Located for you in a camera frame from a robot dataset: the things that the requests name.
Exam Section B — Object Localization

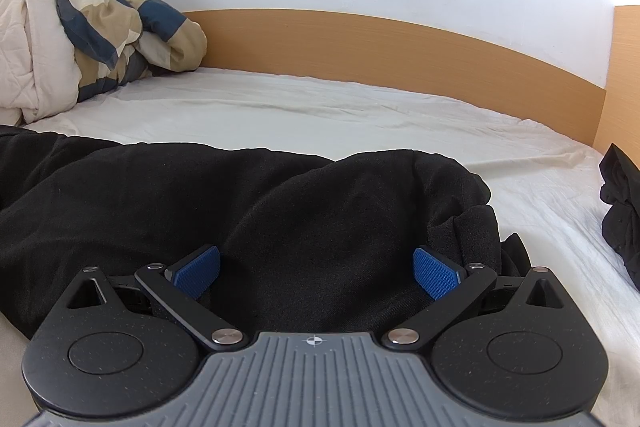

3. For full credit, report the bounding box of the large black garment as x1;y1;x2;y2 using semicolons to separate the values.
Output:
1;127;530;337

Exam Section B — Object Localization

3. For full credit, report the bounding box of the white bed sheet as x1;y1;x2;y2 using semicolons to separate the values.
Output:
0;66;640;427

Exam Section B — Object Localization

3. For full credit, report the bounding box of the wooden bed footboard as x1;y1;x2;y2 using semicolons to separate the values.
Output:
593;5;640;165

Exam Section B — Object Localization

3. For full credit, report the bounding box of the small black garment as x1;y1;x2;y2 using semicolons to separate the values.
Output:
599;144;640;289

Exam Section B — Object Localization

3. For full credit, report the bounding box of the white beige blue duvet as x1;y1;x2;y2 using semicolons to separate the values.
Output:
1;0;207;126

